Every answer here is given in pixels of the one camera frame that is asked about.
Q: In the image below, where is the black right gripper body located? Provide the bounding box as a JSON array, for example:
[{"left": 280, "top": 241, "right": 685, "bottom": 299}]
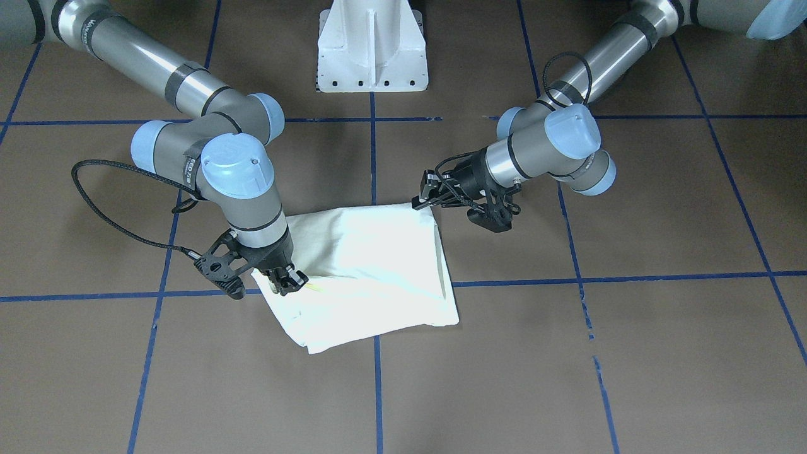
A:
[{"left": 235, "top": 227, "right": 294, "bottom": 278}]

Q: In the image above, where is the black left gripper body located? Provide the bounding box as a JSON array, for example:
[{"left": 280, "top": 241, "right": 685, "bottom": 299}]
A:
[{"left": 421, "top": 149, "right": 496, "bottom": 207}]

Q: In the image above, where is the cream long-sleeve printed shirt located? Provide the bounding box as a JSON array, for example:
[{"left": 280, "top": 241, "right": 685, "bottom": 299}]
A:
[{"left": 252, "top": 204, "right": 460, "bottom": 354}]

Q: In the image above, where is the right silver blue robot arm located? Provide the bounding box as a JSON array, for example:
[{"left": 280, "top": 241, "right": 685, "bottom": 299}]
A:
[{"left": 2, "top": 1, "right": 308, "bottom": 300}]

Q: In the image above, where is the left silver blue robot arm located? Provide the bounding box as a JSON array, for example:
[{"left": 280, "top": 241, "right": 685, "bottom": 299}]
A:
[{"left": 412, "top": 1, "right": 805, "bottom": 229}]

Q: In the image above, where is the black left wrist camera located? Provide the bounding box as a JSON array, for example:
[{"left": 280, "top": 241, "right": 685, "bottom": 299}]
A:
[{"left": 467, "top": 183, "right": 521, "bottom": 233}]

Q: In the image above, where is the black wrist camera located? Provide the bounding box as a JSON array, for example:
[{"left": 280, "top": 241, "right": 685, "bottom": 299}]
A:
[
  {"left": 467, "top": 183, "right": 521, "bottom": 233},
  {"left": 188, "top": 230, "right": 250, "bottom": 301}
]

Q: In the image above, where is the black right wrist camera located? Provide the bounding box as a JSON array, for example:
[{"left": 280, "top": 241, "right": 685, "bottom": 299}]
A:
[{"left": 188, "top": 230, "right": 250, "bottom": 301}]

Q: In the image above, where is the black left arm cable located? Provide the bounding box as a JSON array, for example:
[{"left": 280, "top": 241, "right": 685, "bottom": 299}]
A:
[{"left": 541, "top": 50, "right": 595, "bottom": 112}]

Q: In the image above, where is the white camera mast with base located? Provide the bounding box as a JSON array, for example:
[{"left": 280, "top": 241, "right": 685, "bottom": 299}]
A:
[{"left": 315, "top": 1, "right": 429, "bottom": 94}]

